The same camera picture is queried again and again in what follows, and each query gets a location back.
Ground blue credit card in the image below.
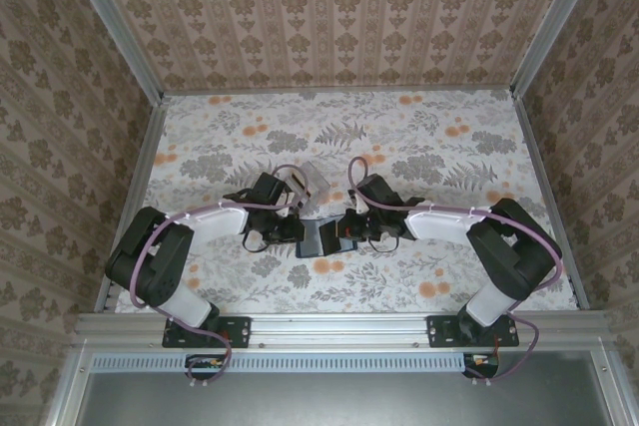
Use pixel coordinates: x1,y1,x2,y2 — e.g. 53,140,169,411
294,218,359,258

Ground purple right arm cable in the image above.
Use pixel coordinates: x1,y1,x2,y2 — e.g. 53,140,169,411
347,155,564,388

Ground clear acrylic card holder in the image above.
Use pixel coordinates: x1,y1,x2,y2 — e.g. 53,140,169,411
284,160,331,209

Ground thin black right gripper cable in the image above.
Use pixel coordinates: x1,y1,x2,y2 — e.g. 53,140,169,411
367,234,401,254

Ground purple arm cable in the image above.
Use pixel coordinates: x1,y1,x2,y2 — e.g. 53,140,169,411
128,164,312,391
347,155,564,388

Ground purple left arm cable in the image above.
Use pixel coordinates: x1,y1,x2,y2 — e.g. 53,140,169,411
128,164,312,391

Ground grey metal sheet panel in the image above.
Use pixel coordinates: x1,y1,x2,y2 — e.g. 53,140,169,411
47,348,638,426

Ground slotted grey cable duct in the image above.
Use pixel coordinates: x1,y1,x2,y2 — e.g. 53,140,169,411
92,353,468,374

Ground aluminium frame post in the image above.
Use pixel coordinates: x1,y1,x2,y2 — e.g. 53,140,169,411
61,0,167,103
510,0,609,97

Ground thin aluminium table edge rail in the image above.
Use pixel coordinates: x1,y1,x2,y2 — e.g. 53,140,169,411
162,87,515,99

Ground thin black left gripper cable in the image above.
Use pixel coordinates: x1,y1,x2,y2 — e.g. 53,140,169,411
242,229,275,254

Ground aluminium table side rail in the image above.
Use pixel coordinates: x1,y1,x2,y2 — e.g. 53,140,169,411
512,91,591,311
94,96,170,316

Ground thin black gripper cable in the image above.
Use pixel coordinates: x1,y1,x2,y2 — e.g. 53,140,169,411
367,234,401,254
242,229,275,254

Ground aluminium mounting rail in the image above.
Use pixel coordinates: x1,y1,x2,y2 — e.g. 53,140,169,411
74,309,614,349

